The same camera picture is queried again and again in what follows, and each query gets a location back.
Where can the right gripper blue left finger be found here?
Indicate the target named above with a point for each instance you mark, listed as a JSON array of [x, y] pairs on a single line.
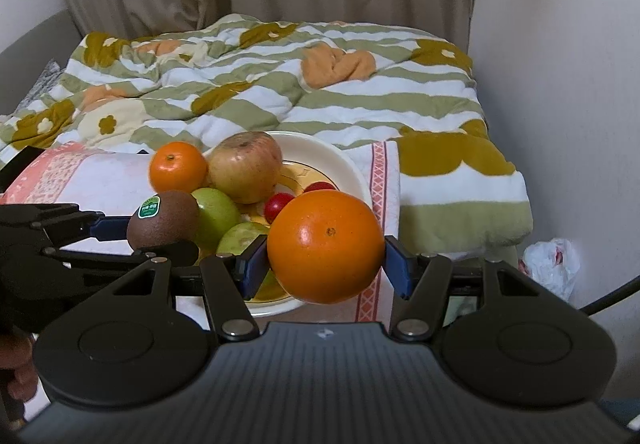
[[230, 281]]

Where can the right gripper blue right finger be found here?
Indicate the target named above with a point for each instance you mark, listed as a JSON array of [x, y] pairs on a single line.
[[423, 281]]

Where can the green apple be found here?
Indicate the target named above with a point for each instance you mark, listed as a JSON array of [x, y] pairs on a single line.
[[218, 213], [235, 241]]

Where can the brown kiwi with sticker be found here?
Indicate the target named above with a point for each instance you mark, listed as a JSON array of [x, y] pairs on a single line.
[[163, 219]]

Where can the red cherry tomato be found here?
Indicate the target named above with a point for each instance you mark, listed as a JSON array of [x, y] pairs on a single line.
[[275, 204], [319, 186]]

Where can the large orange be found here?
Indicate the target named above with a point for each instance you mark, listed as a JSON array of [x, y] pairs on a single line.
[[325, 247]]

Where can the large yellowish red apple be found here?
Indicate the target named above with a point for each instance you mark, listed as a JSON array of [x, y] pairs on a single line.
[[246, 166]]

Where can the medium orange mandarin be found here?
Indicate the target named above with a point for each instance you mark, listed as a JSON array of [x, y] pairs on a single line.
[[177, 166]]

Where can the person's left hand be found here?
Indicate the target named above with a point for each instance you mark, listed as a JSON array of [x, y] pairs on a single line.
[[16, 357]]

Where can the pink white tablecloth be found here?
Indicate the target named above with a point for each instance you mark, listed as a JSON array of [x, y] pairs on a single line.
[[117, 183]]

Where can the white plastic bag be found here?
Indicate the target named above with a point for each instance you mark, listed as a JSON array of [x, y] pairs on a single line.
[[554, 265]]

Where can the cream bowl with bear print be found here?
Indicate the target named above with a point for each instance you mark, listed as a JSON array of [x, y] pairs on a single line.
[[307, 160]]

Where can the green striped floral blanket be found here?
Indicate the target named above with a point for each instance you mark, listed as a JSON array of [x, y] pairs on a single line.
[[349, 85]]

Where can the grey sofa backrest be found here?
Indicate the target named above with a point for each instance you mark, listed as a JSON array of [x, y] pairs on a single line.
[[23, 61]]

